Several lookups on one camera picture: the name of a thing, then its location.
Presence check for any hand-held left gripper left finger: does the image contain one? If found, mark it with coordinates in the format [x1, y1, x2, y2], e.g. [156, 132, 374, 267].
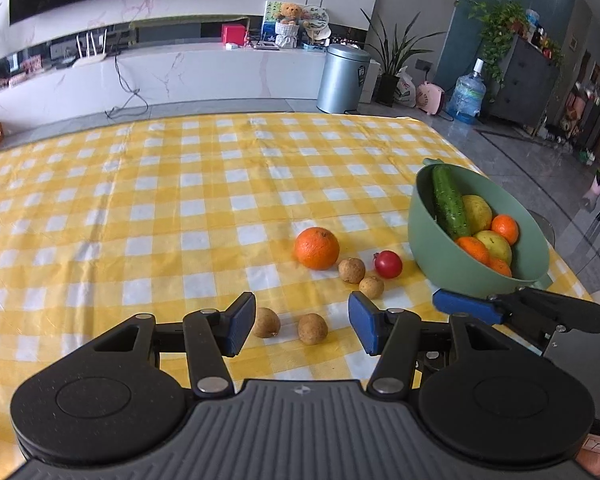
[32, 291, 257, 400]

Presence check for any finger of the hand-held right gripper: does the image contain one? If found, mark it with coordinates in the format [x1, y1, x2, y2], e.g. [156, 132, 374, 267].
[432, 287, 600, 348]

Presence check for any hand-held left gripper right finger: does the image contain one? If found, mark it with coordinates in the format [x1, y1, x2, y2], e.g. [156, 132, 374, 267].
[347, 291, 576, 397]

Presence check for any small brown kiwi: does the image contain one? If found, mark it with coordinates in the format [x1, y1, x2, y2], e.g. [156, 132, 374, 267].
[358, 276, 385, 300]
[338, 257, 366, 284]
[251, 307, 281, 339]
[298, 313, 328, 346]

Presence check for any green colander bowl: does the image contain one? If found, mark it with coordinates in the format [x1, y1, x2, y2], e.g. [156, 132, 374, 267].
[407, 158, 552, 300]

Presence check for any red tomato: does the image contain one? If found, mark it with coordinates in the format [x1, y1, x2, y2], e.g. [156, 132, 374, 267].
[373, 250, 403, 279]

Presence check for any large orange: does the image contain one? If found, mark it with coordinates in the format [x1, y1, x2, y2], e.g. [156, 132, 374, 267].
[294, 227, 341, 271]

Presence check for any green cucumber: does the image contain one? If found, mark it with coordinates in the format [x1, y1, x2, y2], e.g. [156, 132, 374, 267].
[431, 165, 472, 241]

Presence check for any transparent grey chair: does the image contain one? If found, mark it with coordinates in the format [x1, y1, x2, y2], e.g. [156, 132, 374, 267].
[527, 207, 556, 248]

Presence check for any yellow checked tablecloth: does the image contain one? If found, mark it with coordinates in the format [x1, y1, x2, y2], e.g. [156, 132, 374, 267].
[0, 112, 600, 461]

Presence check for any pink wrapped bouquet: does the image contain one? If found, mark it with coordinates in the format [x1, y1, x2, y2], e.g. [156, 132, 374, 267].
[582, 167, 600, 213]

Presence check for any blue water bottle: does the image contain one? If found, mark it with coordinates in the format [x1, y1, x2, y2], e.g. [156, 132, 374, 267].
[446, 58, 487, 125]

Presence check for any pink fan heater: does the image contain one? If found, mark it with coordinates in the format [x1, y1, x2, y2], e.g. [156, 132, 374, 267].
[415, 81, 447, 112]

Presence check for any pink plush toy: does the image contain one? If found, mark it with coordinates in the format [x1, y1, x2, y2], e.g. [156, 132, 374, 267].
[562, 85, 598, 136]

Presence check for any white plastic bag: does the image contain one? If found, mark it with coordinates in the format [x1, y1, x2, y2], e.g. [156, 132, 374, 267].
[392, 67, 418, 108]

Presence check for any dark grey cabinet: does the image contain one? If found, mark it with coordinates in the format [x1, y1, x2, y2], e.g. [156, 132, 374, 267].
[490, 35, 561, 128]

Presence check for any long-leaf plant in black pot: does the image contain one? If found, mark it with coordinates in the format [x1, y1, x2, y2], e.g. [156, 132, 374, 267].
[360, 7, 446, 108]

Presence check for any grey-blue trash can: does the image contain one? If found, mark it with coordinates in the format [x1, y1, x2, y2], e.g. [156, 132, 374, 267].
[316, 43, 372, 115]

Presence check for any white marble television console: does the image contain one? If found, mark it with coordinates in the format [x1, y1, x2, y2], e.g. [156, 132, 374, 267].
[0, 40, 381, 133]

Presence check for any green pothos plant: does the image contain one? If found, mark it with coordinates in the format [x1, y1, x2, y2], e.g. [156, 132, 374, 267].
[467, 0, 528, 96]

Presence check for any group of small bottles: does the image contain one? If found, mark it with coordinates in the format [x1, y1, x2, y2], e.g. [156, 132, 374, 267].
[525, 9, 563, 61]

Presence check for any white knitted pot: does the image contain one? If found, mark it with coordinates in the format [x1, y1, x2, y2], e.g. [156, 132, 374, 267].
[275, 22, 300, 50]

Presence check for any landscape picture panel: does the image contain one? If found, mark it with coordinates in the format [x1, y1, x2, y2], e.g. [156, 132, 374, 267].
[262, 0, 287, 41]

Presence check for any white router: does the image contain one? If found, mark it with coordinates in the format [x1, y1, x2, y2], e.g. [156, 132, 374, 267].
[72, 30, 106, 68]

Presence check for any round decorative fan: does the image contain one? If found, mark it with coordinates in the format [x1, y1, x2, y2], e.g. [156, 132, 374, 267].
[300, 5, 331, 43]

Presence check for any brown teddy bear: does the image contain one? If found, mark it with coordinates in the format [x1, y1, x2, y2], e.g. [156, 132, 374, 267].
[272, 2, 302, 26]

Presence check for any black cable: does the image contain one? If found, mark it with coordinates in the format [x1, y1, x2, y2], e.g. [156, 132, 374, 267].
[105, 52, 151, 120]

